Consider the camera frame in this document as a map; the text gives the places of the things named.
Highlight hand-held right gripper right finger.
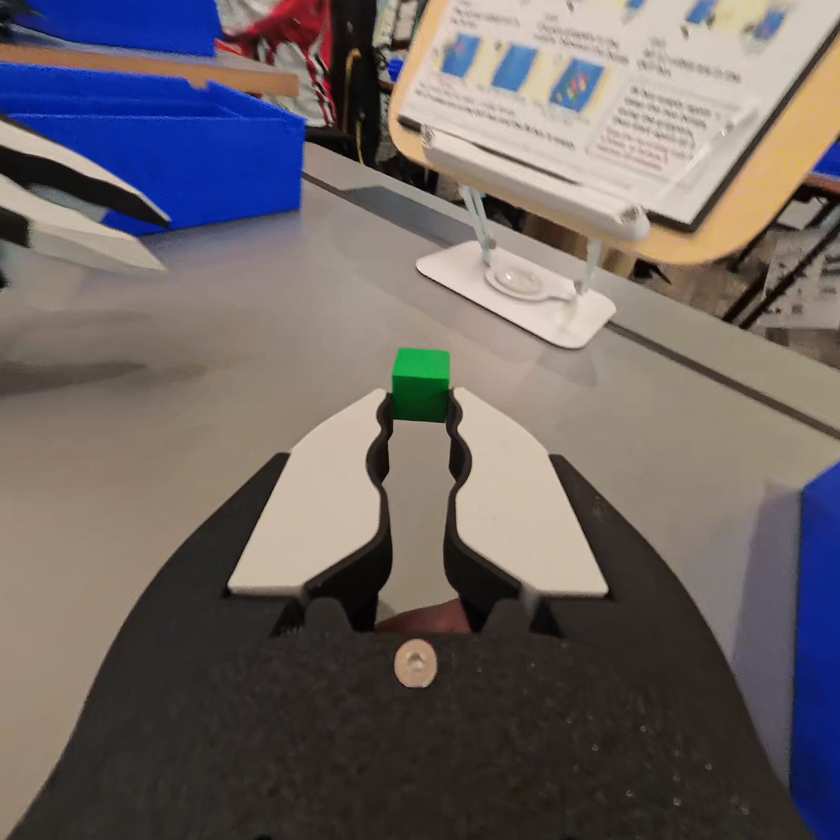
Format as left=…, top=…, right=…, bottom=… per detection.
left=443, top=387, right=611, bottom=636

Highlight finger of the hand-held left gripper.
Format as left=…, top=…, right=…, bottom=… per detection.
left=0, top=174, right=168, bottom=273
left=0, top=115, right=173, bottom=232

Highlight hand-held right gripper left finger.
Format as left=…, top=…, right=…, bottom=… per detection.
left=226, top=387, right=395, bottom=634

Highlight green wooden cube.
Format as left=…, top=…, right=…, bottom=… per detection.
left=391, top=348, right=452, bottom=423

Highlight wooden edged table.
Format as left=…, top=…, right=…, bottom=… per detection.
left=0, top=42, right=301, bottom=98

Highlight printed paper poster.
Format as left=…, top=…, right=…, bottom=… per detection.
left=745, top=226, right=840, bottom=331

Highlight wooden document stand white base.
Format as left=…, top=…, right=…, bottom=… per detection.
left=387, top=0, right=840, bottom=350

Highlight printed instruction sheet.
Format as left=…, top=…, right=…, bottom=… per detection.
left=397, top=0, right=840, bottom=234

